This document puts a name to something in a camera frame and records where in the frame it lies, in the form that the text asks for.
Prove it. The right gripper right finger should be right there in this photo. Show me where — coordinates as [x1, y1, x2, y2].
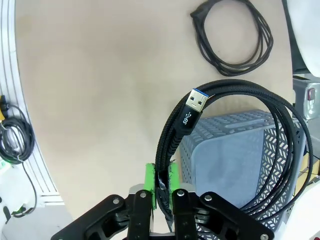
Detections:
[169, 163, 275, 240]

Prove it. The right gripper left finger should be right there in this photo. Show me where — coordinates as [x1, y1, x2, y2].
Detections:
[51, 162, 157, 240]

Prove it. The black braided USB cable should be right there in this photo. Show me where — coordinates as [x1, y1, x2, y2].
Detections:
[154, 79, 315, 226]

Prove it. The grey-blue plastic lattice basket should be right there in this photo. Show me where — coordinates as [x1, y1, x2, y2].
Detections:
[178, 109, 307, 240]

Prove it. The yellow black connector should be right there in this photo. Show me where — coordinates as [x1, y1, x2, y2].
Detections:
[0, 94, 11, 122]

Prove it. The grey device with red label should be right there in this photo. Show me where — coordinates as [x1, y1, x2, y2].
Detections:
[292, 74, 320, 121]

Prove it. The person in white sweatshirt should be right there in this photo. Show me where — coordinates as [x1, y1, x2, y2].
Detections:
[282, 0, 320, 76]

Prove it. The black wire bundle on rail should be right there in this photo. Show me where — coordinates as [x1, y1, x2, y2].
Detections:
[0, 103, 38, 218]

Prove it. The thin black braided cable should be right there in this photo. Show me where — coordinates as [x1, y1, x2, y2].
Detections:
[189, 0, 274, 77]

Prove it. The white grooved frame rail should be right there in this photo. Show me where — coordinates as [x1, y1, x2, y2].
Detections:
[0, 0, 66, 208]

